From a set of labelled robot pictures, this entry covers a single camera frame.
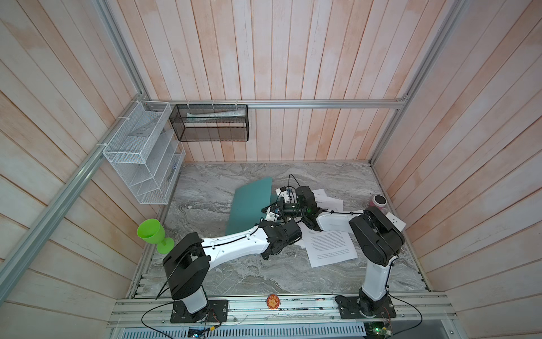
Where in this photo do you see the teal paper folder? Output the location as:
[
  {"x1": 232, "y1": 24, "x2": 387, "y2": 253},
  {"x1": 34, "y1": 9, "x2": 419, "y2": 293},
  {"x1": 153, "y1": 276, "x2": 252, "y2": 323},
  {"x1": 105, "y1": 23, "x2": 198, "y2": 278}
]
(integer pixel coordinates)
[{"x1": 226, "y1": 177, "x2": 276, "y2": 235}]

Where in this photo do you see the printed paper sheet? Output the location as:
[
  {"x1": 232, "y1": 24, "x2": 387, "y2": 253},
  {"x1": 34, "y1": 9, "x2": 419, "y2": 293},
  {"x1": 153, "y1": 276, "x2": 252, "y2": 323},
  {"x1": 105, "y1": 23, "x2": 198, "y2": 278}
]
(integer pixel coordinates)
[
  {"x1": 303, "y1": 231, "x2": 358, "y2": 268},
  {"x1": 275, "y1": 186, "x2": 327, "y2": 213},
  {"x1": 315, "y1": 196, "x2": 343, "y2": 212}
]

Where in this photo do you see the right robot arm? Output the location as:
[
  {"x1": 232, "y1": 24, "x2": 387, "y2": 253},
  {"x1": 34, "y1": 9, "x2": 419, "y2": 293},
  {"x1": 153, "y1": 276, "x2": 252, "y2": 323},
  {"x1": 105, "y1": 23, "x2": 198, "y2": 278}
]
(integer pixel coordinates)
[{"x1": 262, "y1": 186, "x2": 406, "y2": 319}]

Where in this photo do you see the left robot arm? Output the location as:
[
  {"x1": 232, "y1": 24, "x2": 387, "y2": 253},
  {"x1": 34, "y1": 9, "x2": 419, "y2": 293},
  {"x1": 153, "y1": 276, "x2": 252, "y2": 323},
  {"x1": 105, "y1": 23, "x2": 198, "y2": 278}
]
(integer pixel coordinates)
[{"x1": 162, "y1": 220, "x2": 302, "y2": 323}]

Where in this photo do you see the red round sticker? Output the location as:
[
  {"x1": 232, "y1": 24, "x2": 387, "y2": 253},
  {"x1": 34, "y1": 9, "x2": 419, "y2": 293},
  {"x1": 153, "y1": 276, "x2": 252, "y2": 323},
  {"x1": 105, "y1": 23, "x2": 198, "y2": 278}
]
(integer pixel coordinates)
[{"x1": 266, "y1": 294, "x2": 281, "y2": 310}]

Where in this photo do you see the pink cylindrical speaker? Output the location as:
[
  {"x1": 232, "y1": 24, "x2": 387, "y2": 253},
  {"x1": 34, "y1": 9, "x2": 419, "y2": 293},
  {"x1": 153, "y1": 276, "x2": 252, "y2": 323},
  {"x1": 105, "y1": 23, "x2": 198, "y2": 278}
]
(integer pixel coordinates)
[{"x1": 369, "y1": 194, "x2": 388, "y2": 210}]

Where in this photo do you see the white power socket cube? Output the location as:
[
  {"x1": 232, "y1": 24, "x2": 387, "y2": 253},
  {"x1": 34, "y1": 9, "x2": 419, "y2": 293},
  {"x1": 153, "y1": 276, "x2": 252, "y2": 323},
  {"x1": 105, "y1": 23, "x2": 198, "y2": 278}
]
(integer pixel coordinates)
[{"x1": 385, "y1": 212, "x2": 406, "y2": 232}]

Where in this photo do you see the green plastic goblet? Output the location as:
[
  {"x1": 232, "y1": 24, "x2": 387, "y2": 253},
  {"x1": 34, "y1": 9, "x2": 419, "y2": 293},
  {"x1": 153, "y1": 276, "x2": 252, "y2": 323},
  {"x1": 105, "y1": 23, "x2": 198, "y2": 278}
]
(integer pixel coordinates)
[{"x1": 137, "y1": 219, "x2": 175, "y2": 254}]

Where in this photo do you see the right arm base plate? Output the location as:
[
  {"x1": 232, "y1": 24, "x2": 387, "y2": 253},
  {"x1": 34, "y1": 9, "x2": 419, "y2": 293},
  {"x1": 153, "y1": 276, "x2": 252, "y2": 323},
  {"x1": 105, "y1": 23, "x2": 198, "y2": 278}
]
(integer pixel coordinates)
[{"x1": 335, "y1": 294, "x2": 397, "y2": 319}]

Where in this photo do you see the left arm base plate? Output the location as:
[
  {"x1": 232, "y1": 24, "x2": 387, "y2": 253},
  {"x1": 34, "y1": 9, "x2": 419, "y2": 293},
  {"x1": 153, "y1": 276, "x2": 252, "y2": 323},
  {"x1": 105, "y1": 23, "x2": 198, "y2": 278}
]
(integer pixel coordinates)
[{"x1": 170, "y1": 299, "x2": 229, "y2": 323}]

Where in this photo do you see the black mesh wall basket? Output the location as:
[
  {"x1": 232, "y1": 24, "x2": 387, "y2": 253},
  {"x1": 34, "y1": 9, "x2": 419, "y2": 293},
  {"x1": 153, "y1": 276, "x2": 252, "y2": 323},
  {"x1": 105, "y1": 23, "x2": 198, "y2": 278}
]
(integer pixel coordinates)
[{"x1": 169, "y1": 103, "x2": 250, "y2": 142}]

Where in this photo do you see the white wire mesh shelf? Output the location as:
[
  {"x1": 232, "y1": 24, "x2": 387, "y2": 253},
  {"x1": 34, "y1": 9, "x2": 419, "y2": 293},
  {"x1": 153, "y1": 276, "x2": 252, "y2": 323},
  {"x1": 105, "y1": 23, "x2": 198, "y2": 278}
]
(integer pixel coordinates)
[{"x1": 103, "y1": 101, "x2": 186, "y2": 205}]

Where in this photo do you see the aluminium front rail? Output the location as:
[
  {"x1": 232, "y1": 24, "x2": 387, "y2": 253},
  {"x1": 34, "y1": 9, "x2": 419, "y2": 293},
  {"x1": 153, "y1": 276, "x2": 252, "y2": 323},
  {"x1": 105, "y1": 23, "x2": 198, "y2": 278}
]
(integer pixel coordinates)
[{"x1": 107, "y1": 292, "x2": 458, "y2": 328}]

